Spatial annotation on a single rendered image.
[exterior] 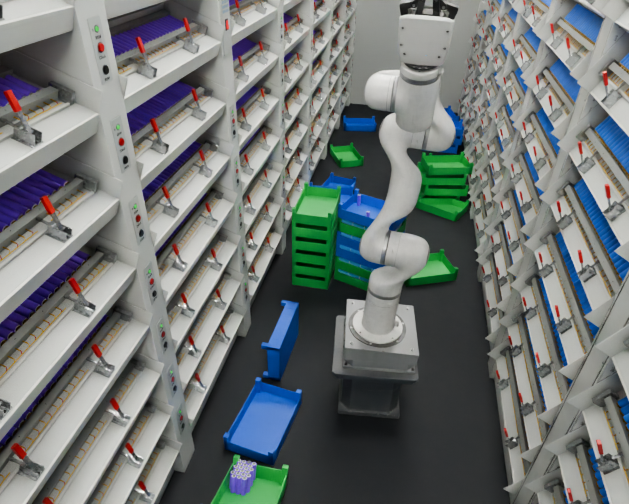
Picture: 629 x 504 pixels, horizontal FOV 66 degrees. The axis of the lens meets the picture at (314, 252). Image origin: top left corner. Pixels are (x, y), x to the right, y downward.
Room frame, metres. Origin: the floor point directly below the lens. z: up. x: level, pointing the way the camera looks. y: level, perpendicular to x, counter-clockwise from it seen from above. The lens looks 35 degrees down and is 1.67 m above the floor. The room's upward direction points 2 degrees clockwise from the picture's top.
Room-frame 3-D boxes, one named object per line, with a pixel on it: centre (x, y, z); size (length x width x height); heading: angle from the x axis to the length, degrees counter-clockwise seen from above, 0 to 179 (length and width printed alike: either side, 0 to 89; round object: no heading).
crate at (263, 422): (1.17, 0.17, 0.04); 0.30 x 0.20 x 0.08; 162
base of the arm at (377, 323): (1.35, -0.25, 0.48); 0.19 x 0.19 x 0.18
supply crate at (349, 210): (2.14, -0.30, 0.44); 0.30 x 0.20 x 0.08; 61
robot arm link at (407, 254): (1.34, -0.29, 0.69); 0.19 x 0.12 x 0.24; 75
